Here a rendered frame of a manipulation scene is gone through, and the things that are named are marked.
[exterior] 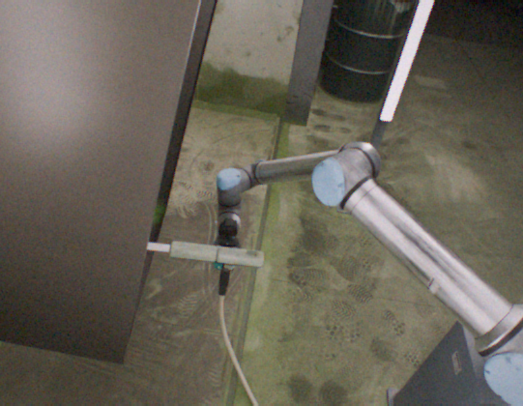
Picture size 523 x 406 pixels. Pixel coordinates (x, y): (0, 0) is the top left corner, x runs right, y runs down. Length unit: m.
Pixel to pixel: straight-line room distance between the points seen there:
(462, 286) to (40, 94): 0.89
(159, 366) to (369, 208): 1.05
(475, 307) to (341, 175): 0.42
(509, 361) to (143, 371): 1.23
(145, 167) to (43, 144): 0.16
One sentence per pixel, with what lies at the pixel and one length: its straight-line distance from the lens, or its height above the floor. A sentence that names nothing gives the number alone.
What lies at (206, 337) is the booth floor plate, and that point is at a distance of 1.76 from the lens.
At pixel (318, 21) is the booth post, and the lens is 2.79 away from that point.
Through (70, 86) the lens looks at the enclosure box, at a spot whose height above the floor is 1.30.
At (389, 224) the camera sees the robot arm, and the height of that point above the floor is 0.93.
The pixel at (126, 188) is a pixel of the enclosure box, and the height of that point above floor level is 1.12.
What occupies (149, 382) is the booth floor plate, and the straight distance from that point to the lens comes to 1.69.
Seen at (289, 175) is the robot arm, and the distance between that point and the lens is 1.41.
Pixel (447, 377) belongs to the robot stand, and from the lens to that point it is 1.40.
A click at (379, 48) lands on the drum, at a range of 3.39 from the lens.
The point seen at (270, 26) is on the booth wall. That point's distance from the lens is 2.82.
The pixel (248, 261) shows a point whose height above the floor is 0.55.
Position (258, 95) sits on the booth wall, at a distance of 3.01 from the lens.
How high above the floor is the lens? 1.58
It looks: 41 degrees down
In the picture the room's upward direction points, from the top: 9 degrees clockwise
